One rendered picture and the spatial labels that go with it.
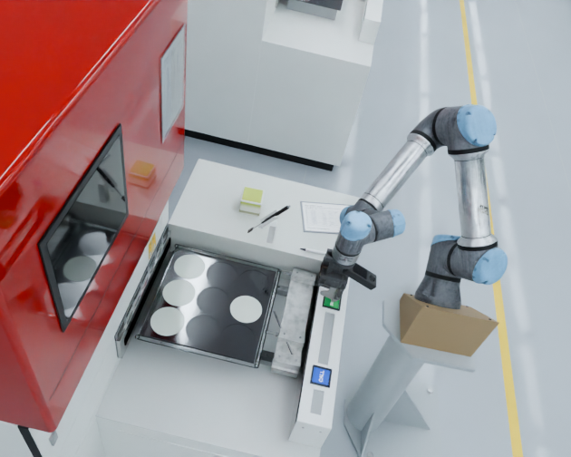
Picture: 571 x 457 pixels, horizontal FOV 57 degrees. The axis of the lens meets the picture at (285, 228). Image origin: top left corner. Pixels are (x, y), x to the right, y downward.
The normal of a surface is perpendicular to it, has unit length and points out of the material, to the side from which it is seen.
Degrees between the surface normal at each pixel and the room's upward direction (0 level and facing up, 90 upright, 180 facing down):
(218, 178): 0
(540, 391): 0
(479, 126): 44
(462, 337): 90
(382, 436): 0
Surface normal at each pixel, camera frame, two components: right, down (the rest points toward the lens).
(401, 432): 0.16, -0.66
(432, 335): -0.14, 0.72
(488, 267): 0.46, 0.26
